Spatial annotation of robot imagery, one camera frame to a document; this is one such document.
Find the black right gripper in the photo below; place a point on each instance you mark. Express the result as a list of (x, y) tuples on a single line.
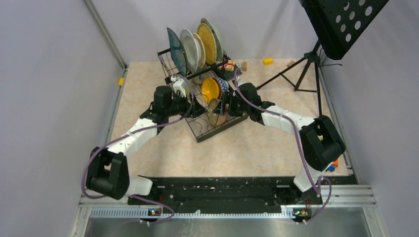
[(233, 96)]

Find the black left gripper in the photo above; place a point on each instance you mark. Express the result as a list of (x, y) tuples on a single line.
[(198, 109)]

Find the brown glazed bowl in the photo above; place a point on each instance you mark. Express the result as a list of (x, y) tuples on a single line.
[(214, 118)]

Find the black wire dish rack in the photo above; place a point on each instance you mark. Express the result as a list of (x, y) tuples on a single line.
[(199, 121)]

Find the red patterned bowl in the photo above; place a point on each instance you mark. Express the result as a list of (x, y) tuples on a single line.
[(223, 85)]

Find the yellow bowl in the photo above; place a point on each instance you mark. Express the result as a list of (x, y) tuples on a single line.
[(210, 89)]

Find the light green flower plate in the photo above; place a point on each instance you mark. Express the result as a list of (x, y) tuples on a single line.
[(220, 51)]

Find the dark teal square plate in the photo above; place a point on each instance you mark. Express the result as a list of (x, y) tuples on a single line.
[(177, 52)]

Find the white plate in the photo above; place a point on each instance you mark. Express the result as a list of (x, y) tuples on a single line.
[(191, 48)]

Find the yellow bamboo pattern plate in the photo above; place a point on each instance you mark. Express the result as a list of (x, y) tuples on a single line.
[(208, 40)]

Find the cream floral plate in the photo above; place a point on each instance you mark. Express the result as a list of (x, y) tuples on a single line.
[(202, 53)]

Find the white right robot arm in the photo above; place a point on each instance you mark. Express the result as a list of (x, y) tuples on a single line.
[(318, 142)]

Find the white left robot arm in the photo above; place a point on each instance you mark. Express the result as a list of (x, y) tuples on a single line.
[(107, 172)]

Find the clear round lid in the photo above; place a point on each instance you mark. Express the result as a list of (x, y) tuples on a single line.
[(253, 62)]

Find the yellow lego block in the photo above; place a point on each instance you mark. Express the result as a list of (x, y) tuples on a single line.
[(268, 61)]

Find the brown wooden block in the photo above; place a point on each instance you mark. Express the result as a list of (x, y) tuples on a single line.
[(291, 63)]

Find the blue toy car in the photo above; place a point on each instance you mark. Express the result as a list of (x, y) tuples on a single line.
[(330, 169)]

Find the black music stand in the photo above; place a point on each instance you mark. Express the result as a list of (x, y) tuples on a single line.
[(337, 24)]

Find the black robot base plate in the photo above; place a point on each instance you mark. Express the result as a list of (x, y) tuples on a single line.
[(229, 195)]

